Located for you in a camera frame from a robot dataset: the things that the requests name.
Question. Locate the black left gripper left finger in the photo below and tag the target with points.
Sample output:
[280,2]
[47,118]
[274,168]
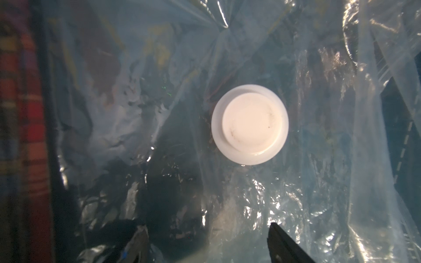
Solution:
[131,244]

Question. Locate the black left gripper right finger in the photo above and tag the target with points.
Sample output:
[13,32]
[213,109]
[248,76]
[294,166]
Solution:
[283,249]

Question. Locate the grey white plaid shirt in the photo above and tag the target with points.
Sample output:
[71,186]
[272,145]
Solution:
[26,220]

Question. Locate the clear plastic vacuum bag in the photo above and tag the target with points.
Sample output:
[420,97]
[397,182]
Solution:
[130,90]

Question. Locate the white vacuum bag valve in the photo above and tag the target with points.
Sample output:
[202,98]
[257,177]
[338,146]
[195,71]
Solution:
[250,124]

